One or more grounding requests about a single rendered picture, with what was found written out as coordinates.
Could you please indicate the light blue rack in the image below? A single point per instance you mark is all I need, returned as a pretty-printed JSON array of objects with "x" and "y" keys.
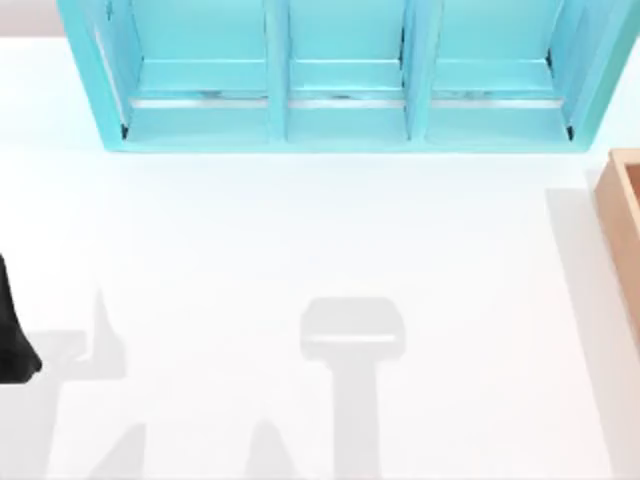
[{"x": 345, "y": 125}]

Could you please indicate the salmon-coloured shallow box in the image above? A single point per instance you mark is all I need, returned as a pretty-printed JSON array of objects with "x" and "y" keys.
[{"x": 619, "y": 210}]

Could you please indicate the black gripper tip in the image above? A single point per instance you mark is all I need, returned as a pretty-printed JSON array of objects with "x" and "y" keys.
[{"x": 12, "y": 350}]

